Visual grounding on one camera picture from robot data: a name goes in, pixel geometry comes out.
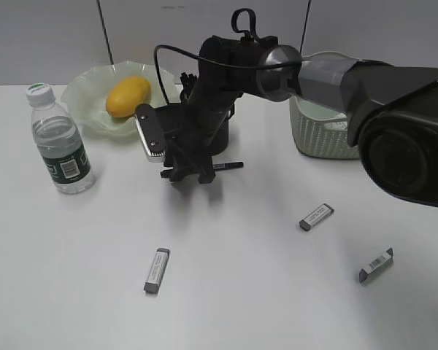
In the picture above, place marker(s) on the clear water bottle green label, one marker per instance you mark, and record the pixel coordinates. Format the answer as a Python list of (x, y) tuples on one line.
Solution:
[(59, 142)]

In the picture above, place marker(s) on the grey white eraser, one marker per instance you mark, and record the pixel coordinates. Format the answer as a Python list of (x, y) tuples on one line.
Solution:
[(157, 270), (316, 217)]

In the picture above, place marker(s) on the yellow mango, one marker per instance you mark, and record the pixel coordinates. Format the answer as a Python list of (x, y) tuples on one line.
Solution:
[(127, 95)]

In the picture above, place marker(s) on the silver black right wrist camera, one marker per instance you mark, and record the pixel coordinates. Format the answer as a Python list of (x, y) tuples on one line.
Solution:
[(151, 133)]

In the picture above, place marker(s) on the black mesh pen holder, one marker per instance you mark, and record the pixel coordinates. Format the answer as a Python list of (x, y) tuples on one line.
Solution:
[(220, 141)]

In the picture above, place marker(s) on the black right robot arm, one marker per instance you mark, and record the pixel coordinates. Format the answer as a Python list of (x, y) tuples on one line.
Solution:
[(392, 111)]

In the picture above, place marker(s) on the grey white eraser barcode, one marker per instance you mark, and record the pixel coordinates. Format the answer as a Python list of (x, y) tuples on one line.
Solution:
[(376, 267)]

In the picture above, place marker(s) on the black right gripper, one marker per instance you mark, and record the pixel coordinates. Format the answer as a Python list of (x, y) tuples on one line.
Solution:
[(191, 128)]

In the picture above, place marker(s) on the pale green plastic basket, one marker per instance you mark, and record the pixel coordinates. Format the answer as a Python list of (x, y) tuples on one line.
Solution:
[(319, 132)]

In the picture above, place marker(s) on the black marker pen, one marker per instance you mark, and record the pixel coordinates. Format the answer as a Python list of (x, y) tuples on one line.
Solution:
[(217, 167)]

